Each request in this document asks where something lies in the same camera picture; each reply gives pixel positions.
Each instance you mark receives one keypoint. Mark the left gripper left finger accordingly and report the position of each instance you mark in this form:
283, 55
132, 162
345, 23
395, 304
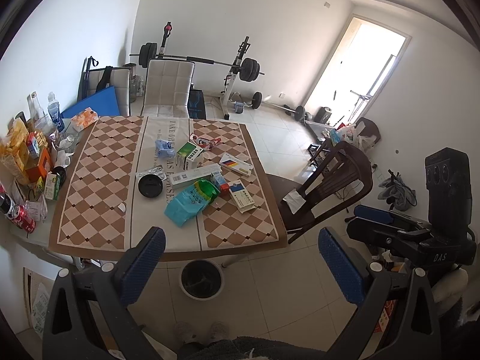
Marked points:
70, 330

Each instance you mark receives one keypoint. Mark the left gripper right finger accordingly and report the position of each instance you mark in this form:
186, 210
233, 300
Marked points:
412, 331

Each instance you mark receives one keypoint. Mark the teal green plastic bag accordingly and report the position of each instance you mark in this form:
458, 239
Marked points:
191, 201

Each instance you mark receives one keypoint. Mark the white blue medicine box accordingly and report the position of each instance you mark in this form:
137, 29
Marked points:
241, 197

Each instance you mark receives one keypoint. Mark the white box german flag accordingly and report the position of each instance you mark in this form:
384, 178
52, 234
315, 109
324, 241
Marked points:
234, 164

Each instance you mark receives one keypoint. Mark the blue red small box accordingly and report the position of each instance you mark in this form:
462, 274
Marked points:
220, 182

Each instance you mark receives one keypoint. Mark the long white toothpaste box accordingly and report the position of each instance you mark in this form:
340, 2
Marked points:
188, 177

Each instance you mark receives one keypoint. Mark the green white medicine box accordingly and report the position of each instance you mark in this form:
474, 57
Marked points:
188, 157

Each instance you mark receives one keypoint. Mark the red white snack wrapper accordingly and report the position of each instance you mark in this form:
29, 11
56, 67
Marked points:
205, 143

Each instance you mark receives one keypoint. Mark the white round trash bin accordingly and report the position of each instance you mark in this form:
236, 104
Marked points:
201, 280

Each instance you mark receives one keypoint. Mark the black speaker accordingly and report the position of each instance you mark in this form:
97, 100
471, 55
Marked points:
448, 184

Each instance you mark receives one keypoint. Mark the dark brown wooden chair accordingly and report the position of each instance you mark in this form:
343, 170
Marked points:
343, 166

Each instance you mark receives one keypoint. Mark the left fuzzy slipper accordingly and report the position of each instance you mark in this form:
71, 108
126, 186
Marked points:
185, 333

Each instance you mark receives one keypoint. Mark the fuzzy slipper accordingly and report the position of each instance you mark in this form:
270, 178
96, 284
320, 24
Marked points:
218, 332
185, 333

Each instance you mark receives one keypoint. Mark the red cola can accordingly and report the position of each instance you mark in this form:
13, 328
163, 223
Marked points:
22, 220

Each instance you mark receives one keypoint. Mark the cola bottle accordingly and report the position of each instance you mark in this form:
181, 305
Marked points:
7, 205

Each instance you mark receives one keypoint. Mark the right fuzzy slipper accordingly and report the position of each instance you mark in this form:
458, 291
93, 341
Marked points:
218, 332

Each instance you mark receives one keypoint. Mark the green white carton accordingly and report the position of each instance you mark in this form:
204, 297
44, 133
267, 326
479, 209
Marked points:
52, 186

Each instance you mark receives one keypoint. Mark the orange box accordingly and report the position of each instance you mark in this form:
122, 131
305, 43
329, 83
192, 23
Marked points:
39, 167

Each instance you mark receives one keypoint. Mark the black round lid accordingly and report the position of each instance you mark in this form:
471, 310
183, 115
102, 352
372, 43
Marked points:
150, 185

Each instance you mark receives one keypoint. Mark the silver foil blister pack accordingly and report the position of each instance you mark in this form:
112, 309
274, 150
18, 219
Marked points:
155, 171

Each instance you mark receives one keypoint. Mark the yellow snack bag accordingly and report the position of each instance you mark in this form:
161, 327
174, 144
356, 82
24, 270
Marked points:
14, 152

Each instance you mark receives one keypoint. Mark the checkered brown table mat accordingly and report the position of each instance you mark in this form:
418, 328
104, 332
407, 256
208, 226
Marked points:
86, 222

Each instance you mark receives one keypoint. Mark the blue crumpled glove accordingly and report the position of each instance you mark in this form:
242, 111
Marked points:
164, 149

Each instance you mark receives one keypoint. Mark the orange tissue pack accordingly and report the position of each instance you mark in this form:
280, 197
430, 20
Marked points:
84, 119

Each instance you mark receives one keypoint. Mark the blue water bottle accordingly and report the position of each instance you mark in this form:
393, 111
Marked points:
54, 112

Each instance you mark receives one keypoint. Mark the blue foam board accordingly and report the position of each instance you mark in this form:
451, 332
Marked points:
104, 103

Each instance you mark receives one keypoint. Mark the white padded chair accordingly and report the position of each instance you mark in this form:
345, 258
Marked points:
120, 79
167, 88

